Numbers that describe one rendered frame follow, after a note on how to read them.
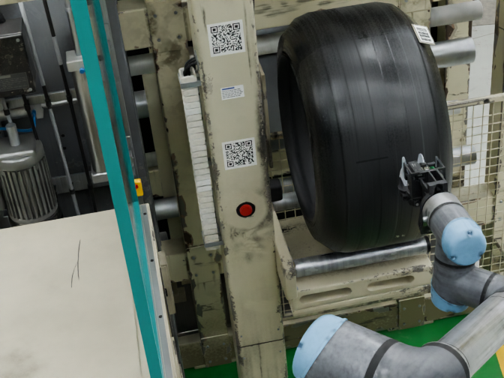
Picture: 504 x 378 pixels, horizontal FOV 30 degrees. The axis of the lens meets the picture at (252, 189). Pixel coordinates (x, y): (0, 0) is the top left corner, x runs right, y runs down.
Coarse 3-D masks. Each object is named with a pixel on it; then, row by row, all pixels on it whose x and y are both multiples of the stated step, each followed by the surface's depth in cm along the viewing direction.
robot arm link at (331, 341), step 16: (320, 320) 147; (336, 320) 147; (304, 336) 146; (320, 336) 144; (336, 336) 144; (352, 336) 143; (368, 336) 143; (384, 336) 144; (304, 352) 145; (320, 352) 143; (336, 352) 142; (352, 352) 141; (368, 352) 140; (384, 352) 140; (304, 368) 145; (320, 368) 143; (336, 368) 142; (352, 368) 140; (368, 368) 139
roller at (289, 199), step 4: (292, 192) 252; (284, 196) 250; (288, 196) 250; (292, 196) 250; (296, 196) 250; (280, 200) 250; (284, 200) 250; (288, 200) 250; (292, 200) 250; (296, 200) 250; (276, 204) 250; (280, 204) 250; (284, 204) 250; (288, 204) 250; (292, 204) 250; (296, 204) 251; (276, 208) 250; (280, 208) 251; (284, 208) 251; (288, 208) 251
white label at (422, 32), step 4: (412, 24) 208; (416, 28) 207; (420, 28) 207; (424, 28) 208; (416, 32) 206; (420, 32) 206; (424, 32) 207; (428, 32) 208; (420, 36) 205; (424, 36) 206; (428, 36) 207; (420, 40) 204; (424, 40) 205; (428, 40) 205; (432, 40) 206; (432, 44) 205
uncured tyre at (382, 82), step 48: (288, 48) 215; (336, 48) 202; (384, 48) 202; (288, 96) 241; (336, 96) 198; (384, 96) 198; (432, 96) 200; (288, 144) 245; (336, 144) 198; (384, 144) 198; (432, 144) 200; (336, 192) 202; (384, 192) 202; (336, 240) 214; (384, 240) 216
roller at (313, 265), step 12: (420, 240) 230; (336, 252) 229; (360, 252) 229; (372, 252) 229; (384, 252) 229; (396, 252) 229; (408, 252) 230; (420, 252) 231; (300, 264) 227; (312, 264) 227; (324, 264) 228; (336, 264) 228; (348, 264) 228; (360, 264) 229; (300, 276) 228
